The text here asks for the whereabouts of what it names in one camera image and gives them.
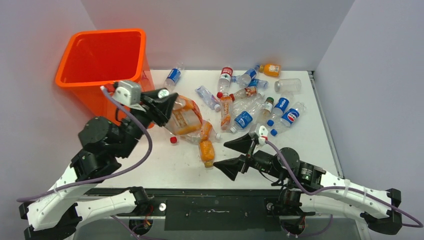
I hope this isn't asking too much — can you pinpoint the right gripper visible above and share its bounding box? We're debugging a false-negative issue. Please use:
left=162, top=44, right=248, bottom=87
left=213, top=132, right=287, bottom=180

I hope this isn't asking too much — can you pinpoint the orange juice bottle at back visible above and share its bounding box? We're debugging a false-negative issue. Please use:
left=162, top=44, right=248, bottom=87
left=259, top=63, right=281, bottom=78

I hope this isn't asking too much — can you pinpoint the crushed clear water bottle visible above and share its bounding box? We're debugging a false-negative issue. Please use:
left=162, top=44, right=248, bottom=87
left=194, top=85, right=221, bottom=112

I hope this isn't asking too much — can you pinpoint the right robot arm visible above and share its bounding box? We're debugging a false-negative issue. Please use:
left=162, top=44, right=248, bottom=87
left=214, top=134, right=403, bottom=235

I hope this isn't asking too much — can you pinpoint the clear bottle red label red cap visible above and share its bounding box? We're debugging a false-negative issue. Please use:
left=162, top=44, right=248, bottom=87
left=164, top=128, right=178, bottom=145

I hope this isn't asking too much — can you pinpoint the blue label bottle at back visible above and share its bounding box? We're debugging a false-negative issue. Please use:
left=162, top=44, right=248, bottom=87
left=236, top=65, right=260, bottom=88

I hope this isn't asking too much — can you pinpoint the brown label red cap bottle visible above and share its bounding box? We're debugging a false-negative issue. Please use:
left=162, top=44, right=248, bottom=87
left=229, top=86, right=258, bottom=102

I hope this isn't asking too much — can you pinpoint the large crushed orange tea bottle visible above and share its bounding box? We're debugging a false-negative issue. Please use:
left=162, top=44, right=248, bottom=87
left=181, top=120, right=221, bottom=145

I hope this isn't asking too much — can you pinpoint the small orange juice bottle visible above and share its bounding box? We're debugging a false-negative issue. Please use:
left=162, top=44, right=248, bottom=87
left=199, top=140, right=215, bottom=168

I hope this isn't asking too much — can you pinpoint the red white label bottle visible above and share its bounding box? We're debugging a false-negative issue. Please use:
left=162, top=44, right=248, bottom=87
left=216, top=65, right=233, bottom=99

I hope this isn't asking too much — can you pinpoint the blue label clear bottle centre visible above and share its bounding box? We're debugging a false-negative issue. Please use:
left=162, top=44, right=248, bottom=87
left=230, top=93, right=264, bottom=133

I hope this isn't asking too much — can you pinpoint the pepsi bottle upper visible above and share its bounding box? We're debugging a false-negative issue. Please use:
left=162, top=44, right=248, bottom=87
left=266, top=91, right=294, bottom=127

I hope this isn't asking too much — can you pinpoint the pepsi bottle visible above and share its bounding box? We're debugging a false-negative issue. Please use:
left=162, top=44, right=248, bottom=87
left=266, top=91, right=294, bottom=127
left=269, top=102, right=306, bottom=137

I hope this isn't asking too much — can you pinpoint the clear wide plastic jar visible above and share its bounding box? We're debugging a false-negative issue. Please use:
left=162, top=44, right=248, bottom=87
left=274, top=78, right=302, bottom=94

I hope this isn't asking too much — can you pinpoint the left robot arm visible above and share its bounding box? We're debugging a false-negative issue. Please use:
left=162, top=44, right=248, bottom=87
left=19, top=88, right=179, bottom=240

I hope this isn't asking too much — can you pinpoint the green cap tea bottle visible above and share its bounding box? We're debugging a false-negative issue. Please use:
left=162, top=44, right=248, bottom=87
left=255, top=97, right=275, bottom=125

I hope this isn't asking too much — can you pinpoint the orange plastic bin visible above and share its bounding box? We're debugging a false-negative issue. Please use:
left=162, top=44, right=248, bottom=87
left=55, top=28, right=155, bottom=124

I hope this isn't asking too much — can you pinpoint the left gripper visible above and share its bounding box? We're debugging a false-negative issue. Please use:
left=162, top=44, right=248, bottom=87
left=116, top=88, right=178, bottom=158

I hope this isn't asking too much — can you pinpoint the pepsi bottle lower right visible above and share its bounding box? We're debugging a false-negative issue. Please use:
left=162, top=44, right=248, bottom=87
left=269, top=102, right=306, bottom=137

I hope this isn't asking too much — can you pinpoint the light blue crushed bottle back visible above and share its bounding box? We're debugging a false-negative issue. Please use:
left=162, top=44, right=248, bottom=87
left=231, top=75, right=269, bottom=90

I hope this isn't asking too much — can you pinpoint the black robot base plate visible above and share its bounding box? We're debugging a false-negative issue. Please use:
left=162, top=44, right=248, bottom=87
left=115, top=188, right=316, bottom=233

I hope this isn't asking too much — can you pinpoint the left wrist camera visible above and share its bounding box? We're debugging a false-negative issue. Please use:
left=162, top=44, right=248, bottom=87
left=112, top=80, right=142, bottom=107

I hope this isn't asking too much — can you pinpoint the slim orange label bottle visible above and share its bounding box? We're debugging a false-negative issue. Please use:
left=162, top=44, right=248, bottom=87
left=220, top=93, right=233, bottom=131

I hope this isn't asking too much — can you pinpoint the blue label bottle near bin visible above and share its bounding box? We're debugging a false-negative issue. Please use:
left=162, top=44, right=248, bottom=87
left=163, top=62, right=185, bottom=92

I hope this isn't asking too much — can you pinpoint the crushed orange tea bottle front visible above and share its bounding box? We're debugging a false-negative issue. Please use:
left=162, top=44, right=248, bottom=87
left=165, top=95, right=203, bottom=136

